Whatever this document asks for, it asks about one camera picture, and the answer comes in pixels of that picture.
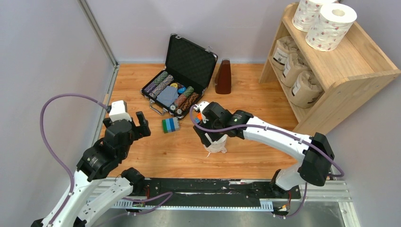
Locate brown roll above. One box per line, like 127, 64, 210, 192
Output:
289, 71, 324, 109
280, 51, 310, 87
272, 36, 298, 70

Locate brown roll front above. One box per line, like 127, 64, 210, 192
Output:
280, 51, 310, 87

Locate patterned paper roll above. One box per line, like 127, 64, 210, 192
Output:
292, 0, 338, 32
305, 3, 357, 52

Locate white toilet paper roll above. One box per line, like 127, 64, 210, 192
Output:
204, 134, 227, 153

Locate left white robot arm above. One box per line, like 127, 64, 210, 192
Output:
32, 112, 151, 227

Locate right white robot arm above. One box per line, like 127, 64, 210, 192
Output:
190, 102, 334, 198

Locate orange curved toy piece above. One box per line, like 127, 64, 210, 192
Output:
194, 113, 203, 124

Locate green blue block toy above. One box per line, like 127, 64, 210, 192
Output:
162, 117, 180, 133

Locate brown metronome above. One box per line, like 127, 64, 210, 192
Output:
215, 59, 232, 95

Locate black poker chip case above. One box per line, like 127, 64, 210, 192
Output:
140, 33, 218, 120

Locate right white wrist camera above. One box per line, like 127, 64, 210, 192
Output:
193, 101, 209, 123

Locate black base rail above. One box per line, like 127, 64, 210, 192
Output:
131, 178, 301, 208

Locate aluminium frame post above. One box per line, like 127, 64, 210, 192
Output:
78, 0, 118, 68

